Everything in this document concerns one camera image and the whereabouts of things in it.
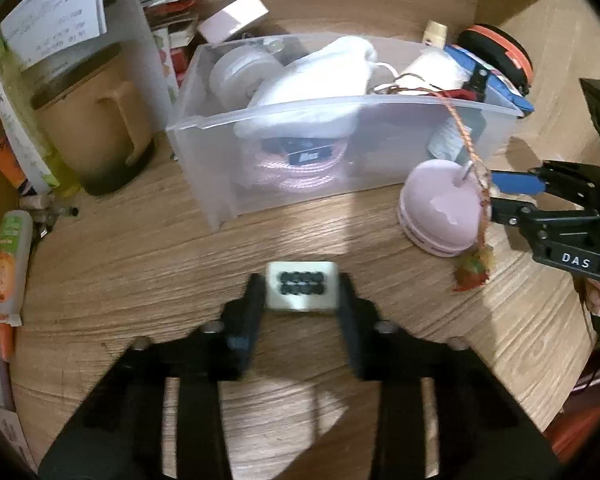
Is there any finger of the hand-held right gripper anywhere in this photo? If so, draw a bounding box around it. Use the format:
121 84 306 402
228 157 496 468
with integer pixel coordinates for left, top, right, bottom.
490 170 548 196
490 195 547 228

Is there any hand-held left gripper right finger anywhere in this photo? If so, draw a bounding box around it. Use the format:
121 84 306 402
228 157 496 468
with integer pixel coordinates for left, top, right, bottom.
335 272 563 480

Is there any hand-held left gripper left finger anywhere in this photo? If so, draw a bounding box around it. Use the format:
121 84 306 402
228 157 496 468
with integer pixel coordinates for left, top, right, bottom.
40 272 266 480

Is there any white block with black dots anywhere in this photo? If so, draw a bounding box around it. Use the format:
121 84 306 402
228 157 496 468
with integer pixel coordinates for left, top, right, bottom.
265 261 340 313

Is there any gourd charm with braided cord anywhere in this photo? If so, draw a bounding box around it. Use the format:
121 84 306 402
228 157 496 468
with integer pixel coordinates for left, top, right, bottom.
437 91 497 293

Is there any dark green bottle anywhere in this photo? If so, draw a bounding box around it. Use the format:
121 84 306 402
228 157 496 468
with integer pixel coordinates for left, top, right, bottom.
460 65 493 161

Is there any red velvet pouch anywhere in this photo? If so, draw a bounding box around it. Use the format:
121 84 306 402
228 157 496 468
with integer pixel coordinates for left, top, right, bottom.
430 87 476 106

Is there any clear plastic storage box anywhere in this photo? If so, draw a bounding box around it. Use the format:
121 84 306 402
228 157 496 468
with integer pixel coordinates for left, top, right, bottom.
166 32 525 233

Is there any pink cable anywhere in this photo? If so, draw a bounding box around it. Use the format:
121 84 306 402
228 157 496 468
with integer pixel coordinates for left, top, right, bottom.
242 132 351 193

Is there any white cloth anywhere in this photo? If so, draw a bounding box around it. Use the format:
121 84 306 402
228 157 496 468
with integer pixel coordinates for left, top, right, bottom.
232 36 378 140

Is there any white tape roll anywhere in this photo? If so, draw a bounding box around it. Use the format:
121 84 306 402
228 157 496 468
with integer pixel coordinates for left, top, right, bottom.
209 47 286 111

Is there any wooden desktop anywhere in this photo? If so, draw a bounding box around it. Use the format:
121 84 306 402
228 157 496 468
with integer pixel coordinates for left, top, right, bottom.
10 5 600 480

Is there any person's right hand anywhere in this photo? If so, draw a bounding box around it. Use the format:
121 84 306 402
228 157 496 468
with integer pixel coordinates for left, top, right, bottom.
582 277 600 313

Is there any blue zip pouch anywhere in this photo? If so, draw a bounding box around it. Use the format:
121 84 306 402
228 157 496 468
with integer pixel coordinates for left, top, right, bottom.
442 44 536 113

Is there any pink macaron-shaped case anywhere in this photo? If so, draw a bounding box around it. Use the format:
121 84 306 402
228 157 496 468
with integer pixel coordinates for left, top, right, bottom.
397 159 491 258

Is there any black case with orange zip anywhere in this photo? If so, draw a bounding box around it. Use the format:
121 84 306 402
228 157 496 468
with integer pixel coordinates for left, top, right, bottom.
455 24 535 96

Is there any cream tube bottle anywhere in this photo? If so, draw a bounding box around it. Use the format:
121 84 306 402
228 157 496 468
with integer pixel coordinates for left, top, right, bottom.
422 20 448 48

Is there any orange garment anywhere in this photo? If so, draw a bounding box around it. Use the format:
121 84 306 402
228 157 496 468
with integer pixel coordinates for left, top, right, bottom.
545 335 600 466

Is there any orange pen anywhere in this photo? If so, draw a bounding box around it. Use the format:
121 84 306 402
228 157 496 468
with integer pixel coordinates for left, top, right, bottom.
0 312 21 411

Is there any green and orange tube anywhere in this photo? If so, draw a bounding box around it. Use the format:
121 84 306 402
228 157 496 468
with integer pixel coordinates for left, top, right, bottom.
0 210 34 313

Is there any brown mug with lid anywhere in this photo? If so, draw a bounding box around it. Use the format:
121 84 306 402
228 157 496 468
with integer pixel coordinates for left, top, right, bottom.
30 42 156 196

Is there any white carton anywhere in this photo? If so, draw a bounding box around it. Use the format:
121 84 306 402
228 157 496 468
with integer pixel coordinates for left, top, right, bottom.
0 400 36 471

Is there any orange packet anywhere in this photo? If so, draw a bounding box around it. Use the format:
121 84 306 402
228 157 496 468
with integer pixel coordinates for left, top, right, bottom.
0 112 31 193

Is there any yellow-green bottle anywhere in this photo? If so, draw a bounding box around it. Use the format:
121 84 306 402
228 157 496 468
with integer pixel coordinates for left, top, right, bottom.
0 25 81 196

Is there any pink and white box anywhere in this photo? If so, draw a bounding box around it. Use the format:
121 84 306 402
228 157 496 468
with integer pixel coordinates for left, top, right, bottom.
197 0 270 45

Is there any stack of booklets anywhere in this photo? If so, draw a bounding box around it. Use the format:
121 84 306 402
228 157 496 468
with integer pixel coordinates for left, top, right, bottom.
137 0 206 101

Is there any white bookend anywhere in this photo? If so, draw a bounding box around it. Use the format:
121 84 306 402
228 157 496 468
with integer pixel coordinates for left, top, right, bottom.
100 0 181 126

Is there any white handwritten paper note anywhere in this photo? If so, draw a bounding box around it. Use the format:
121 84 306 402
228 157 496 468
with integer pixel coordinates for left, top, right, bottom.
0 0 108 71

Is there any small metal keychain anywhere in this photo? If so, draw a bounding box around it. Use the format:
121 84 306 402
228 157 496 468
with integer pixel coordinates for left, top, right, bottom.
20 192 81 238

